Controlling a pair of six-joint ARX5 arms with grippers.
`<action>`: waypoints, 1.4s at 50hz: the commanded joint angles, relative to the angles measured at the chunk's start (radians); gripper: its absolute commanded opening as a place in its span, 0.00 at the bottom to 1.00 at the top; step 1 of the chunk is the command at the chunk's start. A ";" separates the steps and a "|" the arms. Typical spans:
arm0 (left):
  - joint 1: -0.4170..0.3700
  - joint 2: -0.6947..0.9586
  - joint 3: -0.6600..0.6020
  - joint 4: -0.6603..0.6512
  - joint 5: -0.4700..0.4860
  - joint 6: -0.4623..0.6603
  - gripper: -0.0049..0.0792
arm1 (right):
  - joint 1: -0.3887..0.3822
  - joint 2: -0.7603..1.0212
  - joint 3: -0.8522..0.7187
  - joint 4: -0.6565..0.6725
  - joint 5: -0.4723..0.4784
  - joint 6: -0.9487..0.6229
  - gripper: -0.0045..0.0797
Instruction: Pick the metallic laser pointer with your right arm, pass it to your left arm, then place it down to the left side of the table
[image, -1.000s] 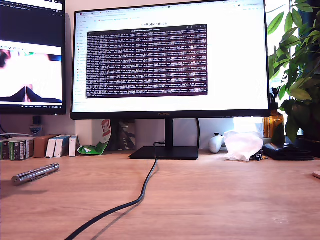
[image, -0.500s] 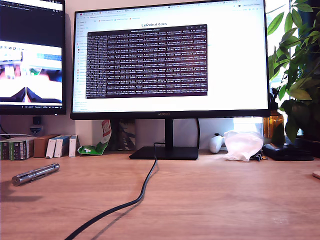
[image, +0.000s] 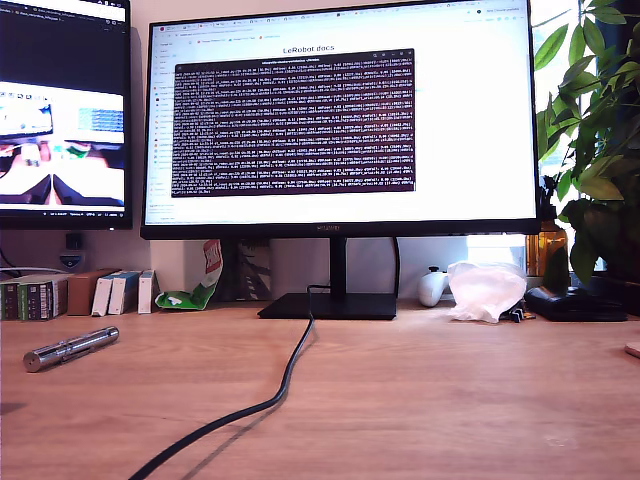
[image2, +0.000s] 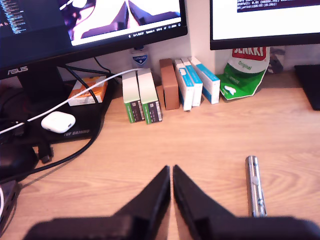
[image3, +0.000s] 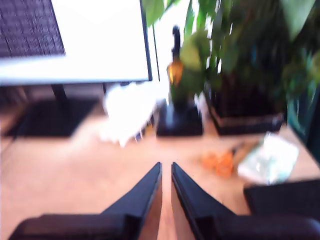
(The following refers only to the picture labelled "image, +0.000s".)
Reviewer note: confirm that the metallic silver laser pointer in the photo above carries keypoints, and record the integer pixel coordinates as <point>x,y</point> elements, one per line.
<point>70,347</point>

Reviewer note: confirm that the dark patterned box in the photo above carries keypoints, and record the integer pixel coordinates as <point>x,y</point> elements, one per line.
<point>251,273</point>

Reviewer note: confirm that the white game controller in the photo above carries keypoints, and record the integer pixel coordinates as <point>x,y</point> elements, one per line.
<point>430,290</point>

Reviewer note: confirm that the green and red snack bag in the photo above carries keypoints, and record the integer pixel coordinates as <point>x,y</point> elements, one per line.
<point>189,299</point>

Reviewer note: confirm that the crumpled white plastic bag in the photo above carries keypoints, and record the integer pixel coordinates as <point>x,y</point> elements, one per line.
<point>485,291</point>

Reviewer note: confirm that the large black Huawei monitor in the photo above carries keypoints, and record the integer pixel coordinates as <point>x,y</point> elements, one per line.
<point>450,125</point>

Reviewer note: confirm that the white and blue box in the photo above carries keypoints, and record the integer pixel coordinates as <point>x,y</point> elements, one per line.
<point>118,297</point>
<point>144,294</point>

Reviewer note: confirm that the amber glass pump bottle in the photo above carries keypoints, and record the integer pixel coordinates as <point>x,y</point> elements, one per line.
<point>539,248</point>

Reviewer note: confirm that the small white box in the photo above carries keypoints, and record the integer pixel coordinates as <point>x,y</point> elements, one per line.
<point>101,298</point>

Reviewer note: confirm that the brown cardboard box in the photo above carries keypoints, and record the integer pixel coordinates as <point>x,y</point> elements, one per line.
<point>81,296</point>

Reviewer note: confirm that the small black cube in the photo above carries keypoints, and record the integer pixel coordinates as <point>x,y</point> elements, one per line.
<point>74,241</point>

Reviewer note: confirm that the grey shield badge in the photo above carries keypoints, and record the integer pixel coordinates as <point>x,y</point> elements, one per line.
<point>71,261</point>

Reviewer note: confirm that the black leather pouch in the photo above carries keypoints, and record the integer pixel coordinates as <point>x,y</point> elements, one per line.
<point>570,305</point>

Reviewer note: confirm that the green leafy houseplant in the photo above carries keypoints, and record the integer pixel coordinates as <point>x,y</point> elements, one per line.
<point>600,187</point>

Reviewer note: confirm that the green printed cardboard box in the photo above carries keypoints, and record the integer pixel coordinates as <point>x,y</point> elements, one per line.
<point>41,301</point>
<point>8,302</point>

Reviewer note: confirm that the dark plant pot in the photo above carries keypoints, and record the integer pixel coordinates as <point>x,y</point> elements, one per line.
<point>615,293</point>

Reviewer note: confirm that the black monitor with dark screen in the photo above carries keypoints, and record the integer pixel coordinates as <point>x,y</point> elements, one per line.
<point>65,50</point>

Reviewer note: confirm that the pink round coaster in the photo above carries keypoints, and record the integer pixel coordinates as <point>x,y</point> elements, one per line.
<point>633,350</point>

